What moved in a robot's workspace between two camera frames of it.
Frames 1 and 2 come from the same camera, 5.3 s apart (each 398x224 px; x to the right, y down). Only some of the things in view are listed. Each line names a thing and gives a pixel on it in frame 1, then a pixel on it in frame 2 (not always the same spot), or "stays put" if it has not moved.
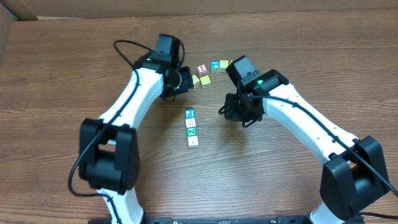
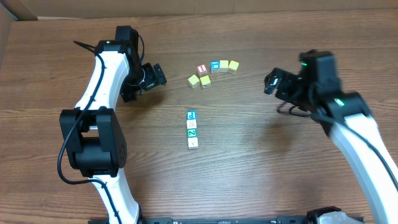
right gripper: [232, 114] -> [288, 79]
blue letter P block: [190, 113] stays put
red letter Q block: [193, 141] stays put
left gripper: [186, 82] -> [154, 76]
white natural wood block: [190, 122] stays put
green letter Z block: [191, 131] stays put
